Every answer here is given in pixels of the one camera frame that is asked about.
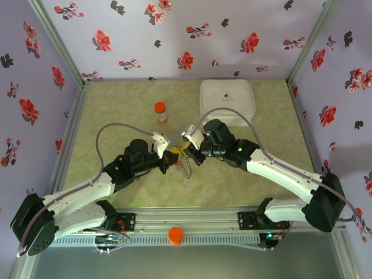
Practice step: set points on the orange pill bottle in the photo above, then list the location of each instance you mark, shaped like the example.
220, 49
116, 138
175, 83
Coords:
160, 112

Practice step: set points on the red key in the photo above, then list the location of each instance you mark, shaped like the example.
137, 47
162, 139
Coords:
178, 167

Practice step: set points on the aluminium side rail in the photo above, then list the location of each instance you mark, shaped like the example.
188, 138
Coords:
75, 122
303, 116

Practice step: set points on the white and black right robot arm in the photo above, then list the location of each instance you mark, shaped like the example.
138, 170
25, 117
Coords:
279, 174

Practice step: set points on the aluminium frame post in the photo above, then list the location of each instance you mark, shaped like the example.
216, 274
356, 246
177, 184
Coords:
312, 43
59, 43

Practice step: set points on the white zip case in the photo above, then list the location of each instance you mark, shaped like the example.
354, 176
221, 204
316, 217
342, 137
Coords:
226, 87

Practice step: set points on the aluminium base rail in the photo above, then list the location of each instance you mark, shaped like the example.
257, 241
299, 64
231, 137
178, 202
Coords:
186, 218

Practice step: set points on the small circuit board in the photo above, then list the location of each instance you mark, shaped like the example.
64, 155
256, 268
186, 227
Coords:
109, 239
271, 236

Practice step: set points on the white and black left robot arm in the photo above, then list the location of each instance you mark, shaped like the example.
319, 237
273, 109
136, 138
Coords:
78, 191

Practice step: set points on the orange plastic cylinder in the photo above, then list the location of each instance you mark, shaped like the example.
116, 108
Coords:
175, 236

